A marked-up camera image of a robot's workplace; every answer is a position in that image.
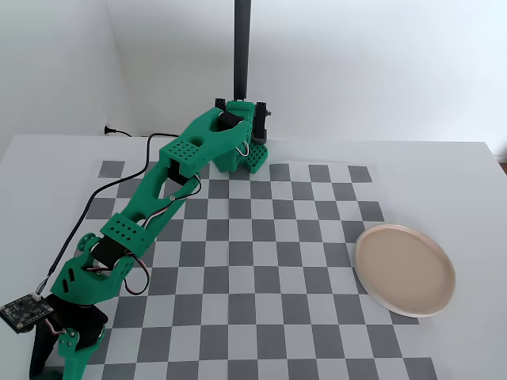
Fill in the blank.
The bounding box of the black wrist camera board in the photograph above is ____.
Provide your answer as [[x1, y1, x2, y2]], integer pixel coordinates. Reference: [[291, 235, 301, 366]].
[[0, 292, 55, 336]]

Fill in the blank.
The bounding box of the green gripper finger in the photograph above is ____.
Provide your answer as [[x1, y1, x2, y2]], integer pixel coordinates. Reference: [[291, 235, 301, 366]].
[[57, 327, 105, 380]]

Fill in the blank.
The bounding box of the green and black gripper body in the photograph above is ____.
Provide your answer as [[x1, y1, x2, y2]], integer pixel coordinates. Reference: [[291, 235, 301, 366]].
[[42, 256, 135, 352]]

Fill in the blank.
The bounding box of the beige round plate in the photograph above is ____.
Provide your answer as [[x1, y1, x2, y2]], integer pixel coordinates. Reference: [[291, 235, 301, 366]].
[[354, 223, 456, 318]]

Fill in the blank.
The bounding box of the black vertical pole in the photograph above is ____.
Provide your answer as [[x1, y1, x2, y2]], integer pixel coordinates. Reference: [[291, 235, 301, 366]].
[[233, 0, 253, 101]]

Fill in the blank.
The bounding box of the black wall plug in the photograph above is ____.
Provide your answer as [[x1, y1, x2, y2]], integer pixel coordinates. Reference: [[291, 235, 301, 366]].
[[103, 124, 135, 139]]

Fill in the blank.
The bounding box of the black camera cable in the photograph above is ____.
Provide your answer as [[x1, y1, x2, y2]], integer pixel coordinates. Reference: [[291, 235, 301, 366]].
[[35, 132, 181, 298]]

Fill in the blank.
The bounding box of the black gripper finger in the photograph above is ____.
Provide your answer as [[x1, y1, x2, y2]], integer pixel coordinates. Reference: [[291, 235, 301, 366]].
[[29, 320, 60, 378]]

